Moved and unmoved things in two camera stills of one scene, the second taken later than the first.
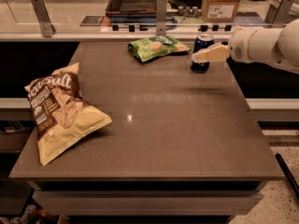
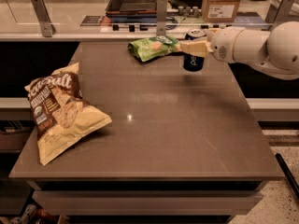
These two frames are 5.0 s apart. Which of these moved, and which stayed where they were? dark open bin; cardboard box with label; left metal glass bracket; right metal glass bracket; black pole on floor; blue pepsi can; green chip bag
Moved: blue pepsi can
Stayed: cardboard box with label; black pole on floor; green chip bag; right metal glass bracket; dark open bin; left metal glass bracket
